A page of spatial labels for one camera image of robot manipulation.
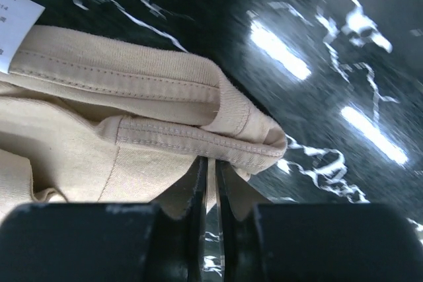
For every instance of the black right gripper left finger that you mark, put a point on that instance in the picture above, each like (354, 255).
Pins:
(197, 213)

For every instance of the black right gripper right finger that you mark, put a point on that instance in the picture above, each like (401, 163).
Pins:
(236, 198)

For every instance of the beige t-shirt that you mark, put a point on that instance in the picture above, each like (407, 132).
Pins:
(91, 119)

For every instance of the white garment care label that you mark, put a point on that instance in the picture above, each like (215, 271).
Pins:
(17, 18)

